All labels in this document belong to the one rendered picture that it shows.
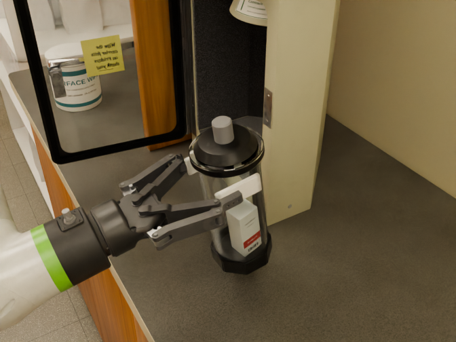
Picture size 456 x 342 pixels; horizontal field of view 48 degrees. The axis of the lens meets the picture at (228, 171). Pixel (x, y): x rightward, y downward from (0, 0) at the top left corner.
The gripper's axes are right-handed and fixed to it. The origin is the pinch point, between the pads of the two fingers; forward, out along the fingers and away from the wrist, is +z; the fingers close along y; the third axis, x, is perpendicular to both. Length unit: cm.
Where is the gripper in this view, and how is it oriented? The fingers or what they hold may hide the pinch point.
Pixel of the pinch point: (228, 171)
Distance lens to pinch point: 74.7
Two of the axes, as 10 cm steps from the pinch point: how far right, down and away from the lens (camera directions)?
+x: 1.5, 7.5, 6.4
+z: 8.6, -4.2, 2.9
